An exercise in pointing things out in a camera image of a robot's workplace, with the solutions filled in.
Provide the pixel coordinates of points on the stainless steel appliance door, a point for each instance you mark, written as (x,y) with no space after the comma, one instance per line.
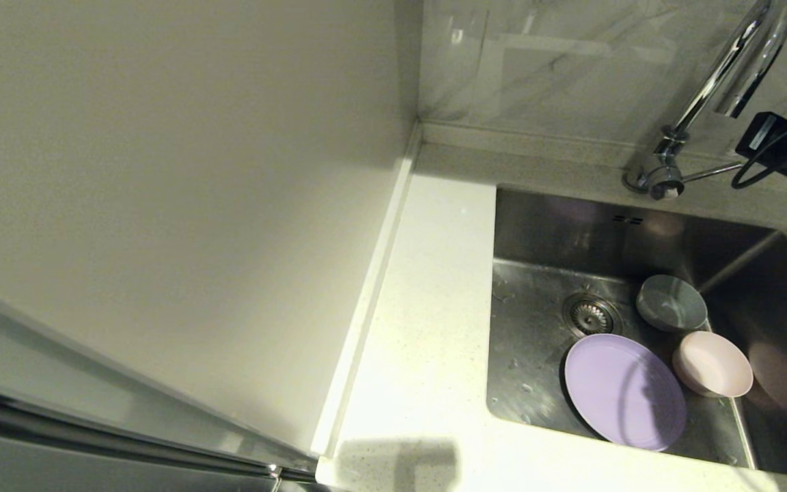
(24,471)

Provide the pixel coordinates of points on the pale blue plate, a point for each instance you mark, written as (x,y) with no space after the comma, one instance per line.
(622,389)

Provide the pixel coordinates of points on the stainless steel sink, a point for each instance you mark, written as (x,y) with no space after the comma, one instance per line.
(537,383)

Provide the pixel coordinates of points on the pink bowl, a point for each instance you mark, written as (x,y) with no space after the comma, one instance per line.
(712,363)

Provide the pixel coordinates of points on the blue-grey bowl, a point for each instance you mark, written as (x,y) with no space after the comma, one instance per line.
(671,305)

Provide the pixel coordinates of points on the round metal drain strainer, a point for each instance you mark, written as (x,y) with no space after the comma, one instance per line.
(588,314)

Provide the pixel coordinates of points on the chrome gooseneck faucet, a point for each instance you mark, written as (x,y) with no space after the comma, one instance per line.
(704,89)

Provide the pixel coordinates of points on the white cabinet side panel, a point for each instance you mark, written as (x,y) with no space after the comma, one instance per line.
(161,171)

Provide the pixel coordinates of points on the white trim strip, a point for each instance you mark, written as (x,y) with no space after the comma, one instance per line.
(366,294)

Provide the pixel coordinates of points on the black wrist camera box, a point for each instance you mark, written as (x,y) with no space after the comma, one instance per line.
(755,134)

